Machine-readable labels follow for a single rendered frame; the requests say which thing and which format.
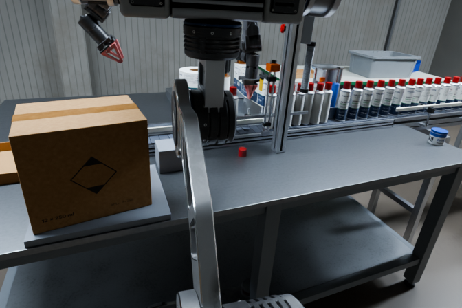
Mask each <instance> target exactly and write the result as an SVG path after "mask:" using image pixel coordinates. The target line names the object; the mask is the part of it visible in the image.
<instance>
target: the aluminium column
mask: <svg viewBox="0 0 462 308"><path fill-rule="evenodd" d="M304 17H305V16H304ZM304 17H303V18H302V22H301V23H300V24H298V25H290V24H287V25H286V31H285V42H284V48H283V59H282V65H281V71H280V81H279V88H278V98H277V104H276V115H275V121H274V132H273V138H272V148H271V149H272V150H273V151H274V152H275V153H284V152H285V148H286V143H287V134H288V128H289V119H290V114H291V109H292V100H293V94H294V85H295V80H296V71H297V66H298V57H299V51H300V42H301V37H302V32H303V23H304Z"/></svg>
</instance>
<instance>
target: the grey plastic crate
mask: <svg viewBox="0 0 462 308"><path fill-rule="evenodd" d="M349 53H351V57H350V65H349V71H350V72H352V73H354V74H357V75H360V76H363V77H366V78H410V76H411V74H412V72H413V69H414V67H415V65H416V62H417V60H418V59H421V57H420V56H414V55H411V54H405V53H401V52H394V51H368V50H349Z"/></svg>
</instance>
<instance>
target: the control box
mask: <svg viewBox="0 0 462 308"><path fill-rule="evenodd" d="M314 21H315V16H305V17H304V23H303V28H302V37H301V42H300V43H303V44H311V40H312V34H313V30H314Z"/></svg>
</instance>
